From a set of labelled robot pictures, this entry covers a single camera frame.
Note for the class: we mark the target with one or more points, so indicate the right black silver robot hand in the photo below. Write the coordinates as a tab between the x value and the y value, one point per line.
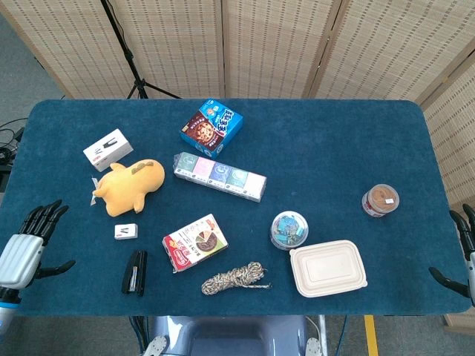
468	237

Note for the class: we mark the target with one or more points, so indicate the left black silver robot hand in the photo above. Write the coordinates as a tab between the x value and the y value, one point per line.
20	256

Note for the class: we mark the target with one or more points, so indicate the yellow plush toy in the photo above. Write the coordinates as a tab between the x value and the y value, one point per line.
130	185

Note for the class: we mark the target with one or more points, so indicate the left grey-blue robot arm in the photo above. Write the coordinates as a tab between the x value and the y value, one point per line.
6	308

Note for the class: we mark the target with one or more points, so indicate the black stapler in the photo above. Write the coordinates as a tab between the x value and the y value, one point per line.
135	272

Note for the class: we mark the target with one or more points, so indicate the white box with black print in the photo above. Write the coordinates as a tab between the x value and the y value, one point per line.
108	149

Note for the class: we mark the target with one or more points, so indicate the small white staples box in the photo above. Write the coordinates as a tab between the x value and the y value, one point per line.
126	231

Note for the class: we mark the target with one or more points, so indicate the yellow floor tape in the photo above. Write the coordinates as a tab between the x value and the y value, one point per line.
371	335

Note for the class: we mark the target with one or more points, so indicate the beige lidded food container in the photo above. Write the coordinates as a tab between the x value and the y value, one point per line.
328	267

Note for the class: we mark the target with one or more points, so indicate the blue felt table cover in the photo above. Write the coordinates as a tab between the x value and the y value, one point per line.
315	167

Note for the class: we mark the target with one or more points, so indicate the red white cereal box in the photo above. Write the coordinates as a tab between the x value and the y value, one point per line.
194	243

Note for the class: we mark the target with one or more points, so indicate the clear tub of binder clips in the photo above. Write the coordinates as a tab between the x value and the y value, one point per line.
289	230

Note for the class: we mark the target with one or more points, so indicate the pastel tissue multipack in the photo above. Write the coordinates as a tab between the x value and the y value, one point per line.
220	176

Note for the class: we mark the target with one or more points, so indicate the grey-blue robot torso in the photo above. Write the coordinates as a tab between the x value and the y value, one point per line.
230	335

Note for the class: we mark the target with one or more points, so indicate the black tripod stand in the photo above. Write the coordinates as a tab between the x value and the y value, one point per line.
128	55

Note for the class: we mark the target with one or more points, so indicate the blue cookie box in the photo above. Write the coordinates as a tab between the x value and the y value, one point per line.
211	128

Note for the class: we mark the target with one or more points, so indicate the bamboo folding screen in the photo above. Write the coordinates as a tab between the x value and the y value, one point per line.
278	44

